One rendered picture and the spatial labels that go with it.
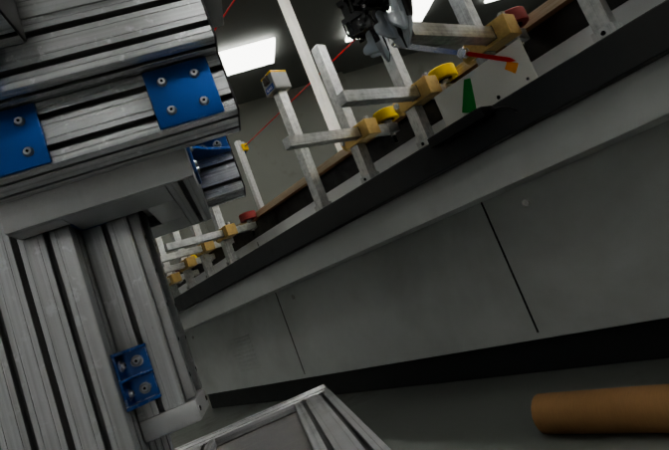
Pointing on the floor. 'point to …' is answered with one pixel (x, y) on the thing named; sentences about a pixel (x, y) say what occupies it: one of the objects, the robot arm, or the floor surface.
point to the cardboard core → (603, 410)
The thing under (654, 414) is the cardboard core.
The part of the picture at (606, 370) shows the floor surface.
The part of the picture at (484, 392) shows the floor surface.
